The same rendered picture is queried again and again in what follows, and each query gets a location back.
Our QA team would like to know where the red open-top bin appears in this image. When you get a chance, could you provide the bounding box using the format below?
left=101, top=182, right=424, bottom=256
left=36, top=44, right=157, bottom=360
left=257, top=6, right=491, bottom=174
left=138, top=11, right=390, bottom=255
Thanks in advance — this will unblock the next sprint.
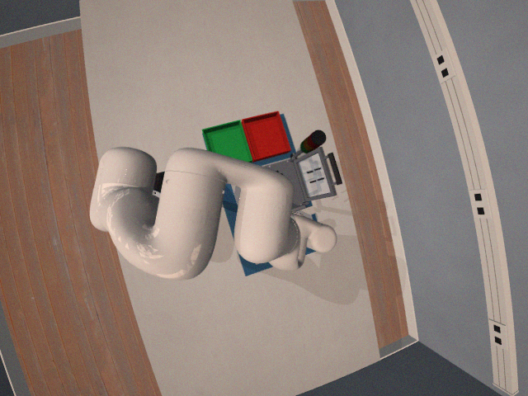
left=242, top=111, right=291, bottom=163

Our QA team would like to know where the green bin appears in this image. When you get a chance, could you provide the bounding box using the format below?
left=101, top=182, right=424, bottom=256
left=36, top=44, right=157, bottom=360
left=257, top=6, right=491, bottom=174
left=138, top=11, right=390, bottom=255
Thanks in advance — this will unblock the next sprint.
left=202, top=120, right=252, bottom=163

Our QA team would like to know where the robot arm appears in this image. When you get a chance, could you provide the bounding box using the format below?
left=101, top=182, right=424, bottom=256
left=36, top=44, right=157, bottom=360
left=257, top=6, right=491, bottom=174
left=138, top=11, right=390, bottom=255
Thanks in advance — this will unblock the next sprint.
left=90, top=147, right=337, bottom=281

